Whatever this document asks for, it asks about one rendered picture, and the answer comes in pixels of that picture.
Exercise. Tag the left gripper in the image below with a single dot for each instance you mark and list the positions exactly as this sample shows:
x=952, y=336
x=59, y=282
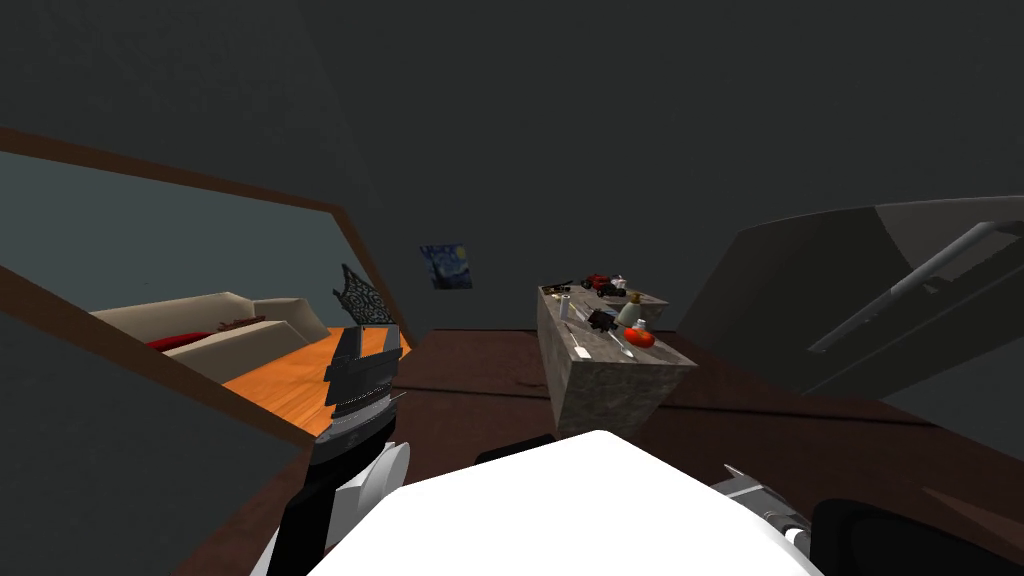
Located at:
x=362, y=379

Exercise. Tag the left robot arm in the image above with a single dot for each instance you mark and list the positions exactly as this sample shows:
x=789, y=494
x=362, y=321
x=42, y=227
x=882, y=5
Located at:
x=318, y=512

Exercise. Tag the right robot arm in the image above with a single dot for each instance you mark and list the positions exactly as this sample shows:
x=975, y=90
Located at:
x=904, y=540

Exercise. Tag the black ornate iron screen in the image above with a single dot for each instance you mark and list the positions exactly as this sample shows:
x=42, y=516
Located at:
x=364, y=302

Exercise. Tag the blue night sky picture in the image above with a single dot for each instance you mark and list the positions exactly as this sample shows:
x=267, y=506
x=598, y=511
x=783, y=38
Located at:
x=446, y=267

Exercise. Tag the beige sofa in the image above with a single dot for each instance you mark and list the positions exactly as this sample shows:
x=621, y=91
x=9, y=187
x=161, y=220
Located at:
x=240, y=340

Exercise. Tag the grey marble table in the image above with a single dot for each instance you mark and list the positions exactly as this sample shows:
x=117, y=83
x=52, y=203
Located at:
x=604, y=392

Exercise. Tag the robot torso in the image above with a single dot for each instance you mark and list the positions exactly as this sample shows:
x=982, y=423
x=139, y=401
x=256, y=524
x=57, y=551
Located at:
x=576, y=512

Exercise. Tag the grey appliance door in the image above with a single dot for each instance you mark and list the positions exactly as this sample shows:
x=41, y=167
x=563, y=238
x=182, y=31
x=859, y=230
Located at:
x=784, y=304

